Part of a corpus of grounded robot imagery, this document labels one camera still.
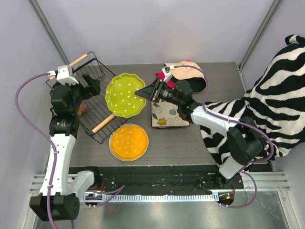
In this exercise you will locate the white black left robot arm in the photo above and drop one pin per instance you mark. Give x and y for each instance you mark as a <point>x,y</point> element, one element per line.
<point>58,199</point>

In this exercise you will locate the grey slotted cable duct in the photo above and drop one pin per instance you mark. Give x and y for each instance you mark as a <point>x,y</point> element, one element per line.
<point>161,199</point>

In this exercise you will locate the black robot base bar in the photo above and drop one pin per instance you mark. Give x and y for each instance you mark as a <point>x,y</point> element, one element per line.
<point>164,180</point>

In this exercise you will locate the pink dotted round plate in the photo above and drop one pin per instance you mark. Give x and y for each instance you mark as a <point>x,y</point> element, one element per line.
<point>83,107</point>

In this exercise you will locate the zebra striped blanket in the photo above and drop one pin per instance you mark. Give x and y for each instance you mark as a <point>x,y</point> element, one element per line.
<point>276,102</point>

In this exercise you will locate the cream flower square plate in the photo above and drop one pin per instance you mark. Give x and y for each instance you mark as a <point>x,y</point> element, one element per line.
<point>165,115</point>

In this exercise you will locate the black wire dish rack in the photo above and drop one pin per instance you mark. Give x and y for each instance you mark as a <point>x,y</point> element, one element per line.
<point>94,123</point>

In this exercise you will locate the beige black bucket hat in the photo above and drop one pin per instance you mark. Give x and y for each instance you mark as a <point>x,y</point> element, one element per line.
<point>193,76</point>

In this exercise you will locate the green dotted round plate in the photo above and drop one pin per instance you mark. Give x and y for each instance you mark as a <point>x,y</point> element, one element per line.
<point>120,95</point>

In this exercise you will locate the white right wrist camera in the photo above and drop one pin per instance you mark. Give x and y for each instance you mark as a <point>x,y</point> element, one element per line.
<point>167,71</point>

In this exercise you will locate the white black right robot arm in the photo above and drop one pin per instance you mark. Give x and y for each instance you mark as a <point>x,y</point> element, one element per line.
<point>245,141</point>

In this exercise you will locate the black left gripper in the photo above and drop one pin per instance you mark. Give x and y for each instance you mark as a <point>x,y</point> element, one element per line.
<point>84,84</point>

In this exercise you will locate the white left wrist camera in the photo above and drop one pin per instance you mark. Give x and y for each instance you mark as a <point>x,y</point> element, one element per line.
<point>64,75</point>

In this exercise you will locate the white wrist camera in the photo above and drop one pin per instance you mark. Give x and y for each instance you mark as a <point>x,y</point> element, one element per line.
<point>64,75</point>
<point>167,71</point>

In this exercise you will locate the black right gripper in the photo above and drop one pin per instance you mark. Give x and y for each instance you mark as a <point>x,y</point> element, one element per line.
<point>156,90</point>

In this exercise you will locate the orange dotted round plate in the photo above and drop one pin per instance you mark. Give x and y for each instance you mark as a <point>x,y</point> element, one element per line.
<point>113,153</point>

